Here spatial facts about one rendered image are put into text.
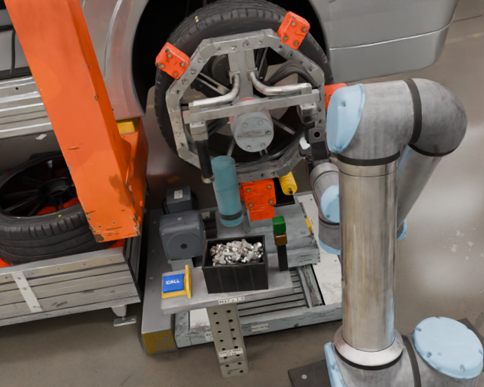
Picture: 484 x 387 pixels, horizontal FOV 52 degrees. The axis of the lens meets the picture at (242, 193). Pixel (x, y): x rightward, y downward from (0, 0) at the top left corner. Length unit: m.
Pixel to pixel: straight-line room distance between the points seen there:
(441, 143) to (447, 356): 0.48
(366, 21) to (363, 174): 1.29
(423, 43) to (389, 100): 1.39
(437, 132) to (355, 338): 0.47
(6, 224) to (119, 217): 0.58
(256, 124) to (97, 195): 0.59
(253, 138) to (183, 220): 0.57
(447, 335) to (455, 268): 1.16
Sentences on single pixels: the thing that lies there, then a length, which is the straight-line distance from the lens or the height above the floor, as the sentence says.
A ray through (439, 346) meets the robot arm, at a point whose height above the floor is 0.67.
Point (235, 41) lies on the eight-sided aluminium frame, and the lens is 1.66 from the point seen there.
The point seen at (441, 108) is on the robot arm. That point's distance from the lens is 0.93.
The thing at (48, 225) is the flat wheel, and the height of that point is 0.50.
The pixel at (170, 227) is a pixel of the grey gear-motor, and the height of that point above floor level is 0.40.
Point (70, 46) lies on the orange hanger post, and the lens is 1.54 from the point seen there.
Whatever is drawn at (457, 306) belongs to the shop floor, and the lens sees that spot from 2.23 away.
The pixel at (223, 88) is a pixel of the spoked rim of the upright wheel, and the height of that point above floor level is 0.92.
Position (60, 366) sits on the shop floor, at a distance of 2.25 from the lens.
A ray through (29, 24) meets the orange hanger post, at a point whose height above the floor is 1.30.
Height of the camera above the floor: 1.61
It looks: 34 degrees down
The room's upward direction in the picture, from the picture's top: 9 degrees counter-clockwise
